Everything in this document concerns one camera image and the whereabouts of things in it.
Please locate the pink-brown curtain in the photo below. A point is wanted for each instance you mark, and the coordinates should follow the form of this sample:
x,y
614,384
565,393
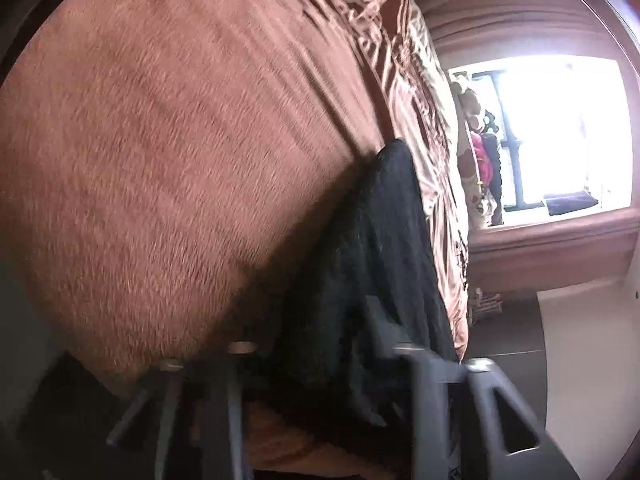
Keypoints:
x,y
500,25

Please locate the tan satin duvet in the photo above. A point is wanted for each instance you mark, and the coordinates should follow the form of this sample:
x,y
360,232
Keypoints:
x,y
430,160

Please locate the beige plush toy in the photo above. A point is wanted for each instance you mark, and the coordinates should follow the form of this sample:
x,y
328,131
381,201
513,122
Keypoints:
x,y
470,102

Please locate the black plush toy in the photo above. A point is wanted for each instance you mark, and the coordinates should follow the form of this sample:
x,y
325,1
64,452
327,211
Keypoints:
x,y
492,160

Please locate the brown fleece blanket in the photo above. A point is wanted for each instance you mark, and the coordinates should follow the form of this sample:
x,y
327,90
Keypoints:
x,y
150,160

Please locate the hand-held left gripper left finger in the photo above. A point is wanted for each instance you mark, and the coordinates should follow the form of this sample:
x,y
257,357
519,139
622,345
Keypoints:
x,y
220,400

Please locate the pink plush toy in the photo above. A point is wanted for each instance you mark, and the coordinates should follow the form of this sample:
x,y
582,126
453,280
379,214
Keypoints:
x,y
481,157

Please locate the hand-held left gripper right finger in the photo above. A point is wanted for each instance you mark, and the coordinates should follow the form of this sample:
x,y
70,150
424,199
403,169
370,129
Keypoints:
x,y
430,400

